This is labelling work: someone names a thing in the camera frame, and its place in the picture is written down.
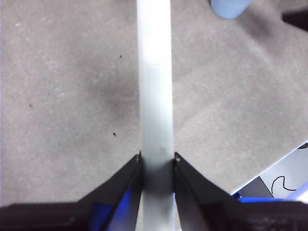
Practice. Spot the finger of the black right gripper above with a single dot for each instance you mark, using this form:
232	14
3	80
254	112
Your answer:
298	20

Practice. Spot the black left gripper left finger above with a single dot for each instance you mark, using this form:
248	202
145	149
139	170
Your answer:
72	216

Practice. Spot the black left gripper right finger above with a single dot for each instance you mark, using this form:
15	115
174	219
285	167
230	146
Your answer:
240	214

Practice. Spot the blue ribbed plastic cup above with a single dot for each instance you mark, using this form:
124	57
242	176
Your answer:
228	8

